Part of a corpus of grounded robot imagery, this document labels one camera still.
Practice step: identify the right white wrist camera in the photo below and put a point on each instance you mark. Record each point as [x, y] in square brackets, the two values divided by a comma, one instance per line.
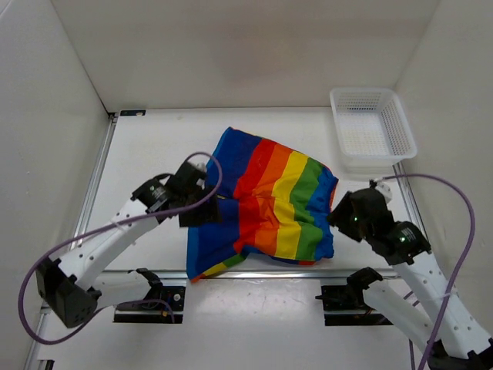
[382, 188]

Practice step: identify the small black corner label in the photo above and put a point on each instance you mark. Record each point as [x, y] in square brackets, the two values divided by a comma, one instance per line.
[133, 112]

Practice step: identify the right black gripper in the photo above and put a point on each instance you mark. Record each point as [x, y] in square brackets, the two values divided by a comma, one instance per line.
[343, 205]

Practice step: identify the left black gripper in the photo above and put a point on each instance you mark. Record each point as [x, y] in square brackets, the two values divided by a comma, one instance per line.
[209, 214]

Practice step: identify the rainbow striped shorts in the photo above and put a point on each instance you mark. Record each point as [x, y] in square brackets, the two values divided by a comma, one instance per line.
[273, 200]

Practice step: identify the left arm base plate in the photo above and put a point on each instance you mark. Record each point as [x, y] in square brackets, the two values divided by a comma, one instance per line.
[165, 308]

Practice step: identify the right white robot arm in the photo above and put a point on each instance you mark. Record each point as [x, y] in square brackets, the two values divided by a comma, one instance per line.
[443, 328]

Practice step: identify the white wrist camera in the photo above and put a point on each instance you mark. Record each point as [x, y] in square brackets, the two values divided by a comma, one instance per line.
[201, 167]
[382, 188]

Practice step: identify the aluminium front rail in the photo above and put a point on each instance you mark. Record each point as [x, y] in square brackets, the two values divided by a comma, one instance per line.
[284, 274]

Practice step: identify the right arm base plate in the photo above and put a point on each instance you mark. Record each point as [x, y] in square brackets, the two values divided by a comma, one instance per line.
[342, 309]

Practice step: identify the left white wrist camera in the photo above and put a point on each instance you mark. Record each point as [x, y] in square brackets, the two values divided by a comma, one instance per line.
[201, 167]

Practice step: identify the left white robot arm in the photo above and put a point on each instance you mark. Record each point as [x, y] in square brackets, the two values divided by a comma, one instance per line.
[73, 286]

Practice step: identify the white perforated plastic basket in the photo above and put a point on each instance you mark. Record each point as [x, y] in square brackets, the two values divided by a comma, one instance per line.
[372, 128]

